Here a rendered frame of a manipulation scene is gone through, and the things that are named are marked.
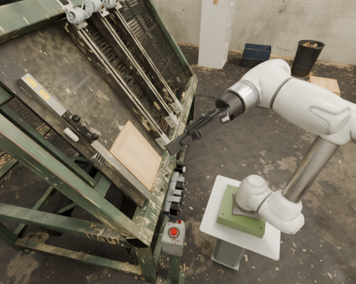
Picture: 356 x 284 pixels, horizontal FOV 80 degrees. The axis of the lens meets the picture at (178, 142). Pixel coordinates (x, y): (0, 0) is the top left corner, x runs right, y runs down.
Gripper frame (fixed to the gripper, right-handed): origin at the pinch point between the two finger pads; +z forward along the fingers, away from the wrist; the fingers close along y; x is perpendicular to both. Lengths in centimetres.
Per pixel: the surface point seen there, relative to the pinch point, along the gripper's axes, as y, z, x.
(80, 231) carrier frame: 91, 60, -39
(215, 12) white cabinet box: 342, -309, 65
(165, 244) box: 54, 21, -62
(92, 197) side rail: 57, 36, -15
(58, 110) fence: 67, 24, 28
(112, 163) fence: 74, 19, -11
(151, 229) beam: 70, 24, -58
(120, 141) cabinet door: 87, 7, -5
